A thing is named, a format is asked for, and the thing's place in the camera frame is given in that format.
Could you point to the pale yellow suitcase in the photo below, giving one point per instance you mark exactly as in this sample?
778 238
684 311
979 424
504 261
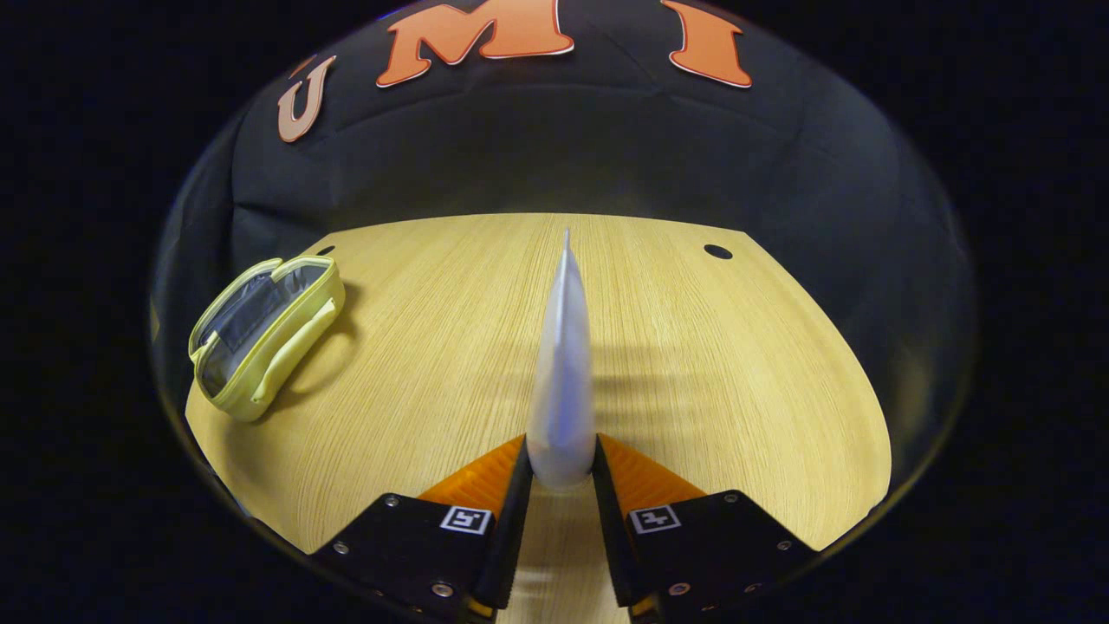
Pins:
260 338

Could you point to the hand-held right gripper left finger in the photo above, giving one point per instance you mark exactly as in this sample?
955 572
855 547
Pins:
511 537

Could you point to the white squeeze tube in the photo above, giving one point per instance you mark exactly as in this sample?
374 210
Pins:
561 390

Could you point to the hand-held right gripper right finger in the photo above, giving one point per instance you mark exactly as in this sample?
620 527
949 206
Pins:
611 537

